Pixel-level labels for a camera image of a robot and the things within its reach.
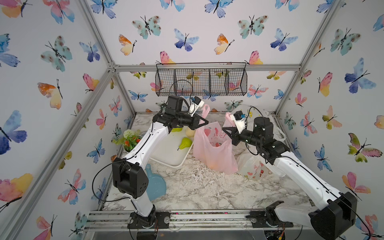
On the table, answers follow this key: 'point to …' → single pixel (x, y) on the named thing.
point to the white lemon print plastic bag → (253, 113)
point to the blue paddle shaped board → (157, 185)
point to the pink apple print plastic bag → (213, 145)
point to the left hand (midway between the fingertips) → (207, 120)
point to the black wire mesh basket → (200, 79)
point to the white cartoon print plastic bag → (254, 167)
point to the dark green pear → (185, 143)
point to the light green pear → (175, 129)
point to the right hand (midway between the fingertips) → (226, 125)
